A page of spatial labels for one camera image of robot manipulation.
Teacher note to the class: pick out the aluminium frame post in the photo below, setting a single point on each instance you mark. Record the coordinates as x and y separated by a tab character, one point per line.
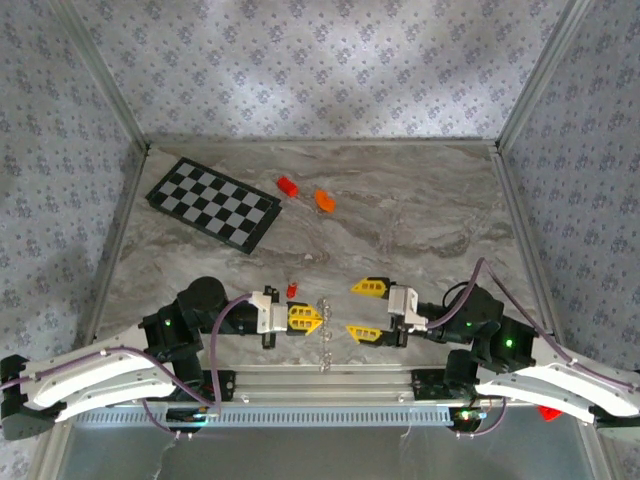
102	75
542	75

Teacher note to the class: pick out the black left controller board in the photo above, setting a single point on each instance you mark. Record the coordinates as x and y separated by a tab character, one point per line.
192	426

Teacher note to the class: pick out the black grey chessboard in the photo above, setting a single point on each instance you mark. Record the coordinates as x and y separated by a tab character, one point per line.
215	200

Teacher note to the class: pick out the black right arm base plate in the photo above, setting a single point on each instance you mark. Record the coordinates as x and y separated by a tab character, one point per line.
425	385

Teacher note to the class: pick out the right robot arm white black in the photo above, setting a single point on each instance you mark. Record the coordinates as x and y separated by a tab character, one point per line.
525	390

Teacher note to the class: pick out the grey metal sheet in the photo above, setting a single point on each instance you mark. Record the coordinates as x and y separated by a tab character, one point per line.
325	455

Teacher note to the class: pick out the black right controller board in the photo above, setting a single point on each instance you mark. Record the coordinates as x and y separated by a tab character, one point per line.
467	426

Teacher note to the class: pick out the small red plastic piece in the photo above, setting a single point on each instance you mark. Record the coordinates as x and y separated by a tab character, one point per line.
291	290

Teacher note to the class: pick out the black controller board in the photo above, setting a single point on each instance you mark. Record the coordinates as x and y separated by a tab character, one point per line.
192	426
467	426

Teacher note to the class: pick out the red rectangular block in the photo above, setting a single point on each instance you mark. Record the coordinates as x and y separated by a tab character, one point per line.
287	186

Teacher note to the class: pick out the orange curved plastic piece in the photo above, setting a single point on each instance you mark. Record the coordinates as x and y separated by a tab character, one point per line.
325	201

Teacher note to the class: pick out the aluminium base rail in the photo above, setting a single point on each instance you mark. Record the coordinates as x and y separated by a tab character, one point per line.
325	385

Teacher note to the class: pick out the aluminium table edge rail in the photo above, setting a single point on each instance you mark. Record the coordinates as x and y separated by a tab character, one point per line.
114	250
529	250
325	142

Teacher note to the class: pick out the red toy brick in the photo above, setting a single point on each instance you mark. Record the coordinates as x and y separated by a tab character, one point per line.
549	414

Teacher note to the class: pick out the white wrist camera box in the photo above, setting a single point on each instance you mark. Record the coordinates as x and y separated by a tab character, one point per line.
270	312
405	307

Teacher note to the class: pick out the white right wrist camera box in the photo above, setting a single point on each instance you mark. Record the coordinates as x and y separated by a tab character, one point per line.
405	307

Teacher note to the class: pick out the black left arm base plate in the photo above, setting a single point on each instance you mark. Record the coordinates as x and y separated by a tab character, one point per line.
225	385

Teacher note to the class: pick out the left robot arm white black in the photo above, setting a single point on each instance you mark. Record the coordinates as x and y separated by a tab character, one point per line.
100	370

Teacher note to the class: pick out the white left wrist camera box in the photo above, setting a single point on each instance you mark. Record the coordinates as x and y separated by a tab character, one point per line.
270	312

